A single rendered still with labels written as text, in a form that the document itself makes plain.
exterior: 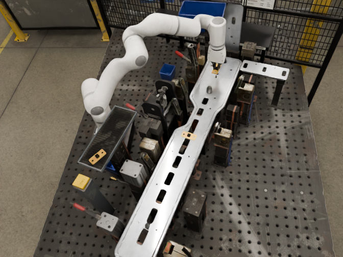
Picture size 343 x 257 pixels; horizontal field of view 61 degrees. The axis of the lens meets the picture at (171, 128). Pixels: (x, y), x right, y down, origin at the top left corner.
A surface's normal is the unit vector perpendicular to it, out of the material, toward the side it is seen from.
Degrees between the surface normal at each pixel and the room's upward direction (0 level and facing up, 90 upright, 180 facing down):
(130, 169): 0
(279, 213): 0
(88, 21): 87
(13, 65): 0
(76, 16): 89
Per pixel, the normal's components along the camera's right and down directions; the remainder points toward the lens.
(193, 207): -0.11, -0.56
